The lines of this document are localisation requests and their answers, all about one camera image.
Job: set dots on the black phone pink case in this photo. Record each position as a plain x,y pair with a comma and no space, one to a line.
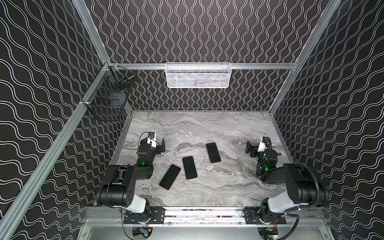
170,177

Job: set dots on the aluminium front rail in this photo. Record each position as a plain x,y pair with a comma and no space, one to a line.
179,217

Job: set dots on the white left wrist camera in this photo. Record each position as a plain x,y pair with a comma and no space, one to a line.
151,135

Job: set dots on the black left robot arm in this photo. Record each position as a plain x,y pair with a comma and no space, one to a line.
118,187

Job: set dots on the black wire basket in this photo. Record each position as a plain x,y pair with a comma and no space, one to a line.
108,102

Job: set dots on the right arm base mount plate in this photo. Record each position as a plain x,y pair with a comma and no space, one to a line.
255,216

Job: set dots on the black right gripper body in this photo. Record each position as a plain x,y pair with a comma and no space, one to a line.
256,148

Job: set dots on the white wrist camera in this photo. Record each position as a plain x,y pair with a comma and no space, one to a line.
264,144
151,135

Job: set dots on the black smartphone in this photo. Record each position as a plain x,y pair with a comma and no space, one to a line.
213,153

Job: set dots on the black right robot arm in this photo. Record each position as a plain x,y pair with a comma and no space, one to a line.
304,187

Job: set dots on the white wire basket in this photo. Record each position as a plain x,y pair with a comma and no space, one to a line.
207,75

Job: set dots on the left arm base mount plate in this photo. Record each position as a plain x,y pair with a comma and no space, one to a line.
151,216

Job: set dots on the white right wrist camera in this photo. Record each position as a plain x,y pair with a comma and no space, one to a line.
264,144

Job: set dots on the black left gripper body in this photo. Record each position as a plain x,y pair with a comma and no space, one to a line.
155,148

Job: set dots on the black phone middle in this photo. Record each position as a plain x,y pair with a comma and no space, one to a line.
190,168

